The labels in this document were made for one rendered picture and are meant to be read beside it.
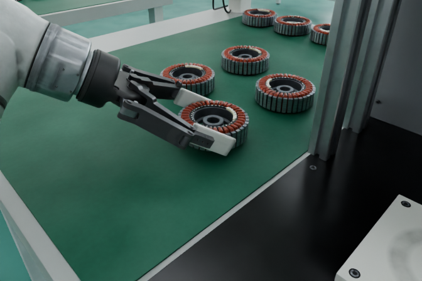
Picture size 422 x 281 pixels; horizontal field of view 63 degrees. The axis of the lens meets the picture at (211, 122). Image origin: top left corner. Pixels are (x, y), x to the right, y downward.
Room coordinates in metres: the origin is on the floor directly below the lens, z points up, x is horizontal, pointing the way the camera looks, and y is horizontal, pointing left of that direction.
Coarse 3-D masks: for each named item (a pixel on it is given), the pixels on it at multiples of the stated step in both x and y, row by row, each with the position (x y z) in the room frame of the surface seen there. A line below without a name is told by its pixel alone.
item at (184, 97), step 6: (180, 90) 0.52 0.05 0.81; (186, 90) 0.52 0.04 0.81; (180, 96) 0.51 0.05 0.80; (186, 96) 0.52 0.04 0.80; (192, 96) 0.52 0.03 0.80; (198, 96) 0.52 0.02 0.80; (174, 102) 0.51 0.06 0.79; (180, 102) 0.51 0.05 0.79; (186, 102) 0.52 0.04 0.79; (192, 102) 0.52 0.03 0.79
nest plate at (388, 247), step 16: (400, 208) 0.28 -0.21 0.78; (416, 208) 0.28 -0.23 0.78; (384, 224) 0.26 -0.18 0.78; (400, 224) 0.26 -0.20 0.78; (416, 224) 0.26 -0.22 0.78; (368, 240) 0.24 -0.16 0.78; (384, 240) 0.24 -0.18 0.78; (400, 240) 0.24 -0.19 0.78; (416, 240) 0.24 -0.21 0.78; (352, 256) 0.22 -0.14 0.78; (368, 256) 0.22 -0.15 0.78; (384, 256) 0.22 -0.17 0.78; (400, 256) 0.22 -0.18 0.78; (416, 256) 0.22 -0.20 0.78; (352, 272) 0.20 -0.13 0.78; (368, 272) 0.20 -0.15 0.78; (384, 272) 0.20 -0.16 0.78; (400, 272) 0.20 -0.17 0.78; (416, 272) 0.20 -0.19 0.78
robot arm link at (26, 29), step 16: (0, 0) 0.40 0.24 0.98; (0, 16) 0.38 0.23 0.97; (16, 16) 0.40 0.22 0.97; (32, 16) 0.41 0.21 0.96; (0, 32) 0.37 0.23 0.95; (16, 32) 0.38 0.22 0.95; (32, 32) 0.39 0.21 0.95; (0, 48) 0.36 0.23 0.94; (16, 48) 0.37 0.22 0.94; (32, 48) 0.38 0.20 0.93; (0, 64) 0.35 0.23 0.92; (16, 64) 0.37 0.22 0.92; (32, 64) 0.38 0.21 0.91; (0, 80) 0.35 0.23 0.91; (16, 80) 0.37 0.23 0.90; (0, 96) 0.34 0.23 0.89
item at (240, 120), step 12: (192, 108) 0.49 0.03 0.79; (204, 108) 0.50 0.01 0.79; (216, 108) 0.50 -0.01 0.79; (228, 108) 0.49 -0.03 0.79; (240, 108) 0.50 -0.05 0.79; (192, 120) 0.45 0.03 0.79; (204, 120) 0.47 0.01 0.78; (216, 120) 0.48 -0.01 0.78; (228, 120) 0.49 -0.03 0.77; (240, 120) 0.46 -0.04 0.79; (228, 132) 0.42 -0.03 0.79; (240, 132) 0.43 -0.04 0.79; (192, 144) 0.42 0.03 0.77
